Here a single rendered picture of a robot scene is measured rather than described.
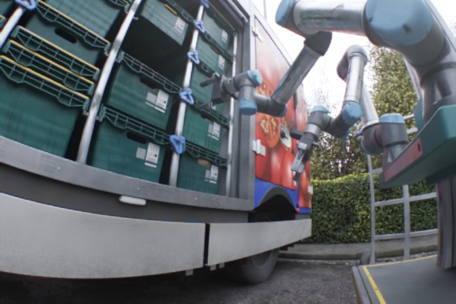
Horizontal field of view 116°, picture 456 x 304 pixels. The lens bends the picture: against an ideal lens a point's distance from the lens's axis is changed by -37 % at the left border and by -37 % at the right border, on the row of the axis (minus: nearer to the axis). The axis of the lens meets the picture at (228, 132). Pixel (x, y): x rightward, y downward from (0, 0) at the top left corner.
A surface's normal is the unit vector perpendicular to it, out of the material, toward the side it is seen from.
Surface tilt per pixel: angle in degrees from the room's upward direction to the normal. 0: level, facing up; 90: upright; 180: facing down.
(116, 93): 91
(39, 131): 92
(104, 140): 95
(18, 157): 90
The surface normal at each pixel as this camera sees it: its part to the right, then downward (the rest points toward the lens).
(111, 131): 0.82, -0.09
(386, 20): -0.87, -0.14
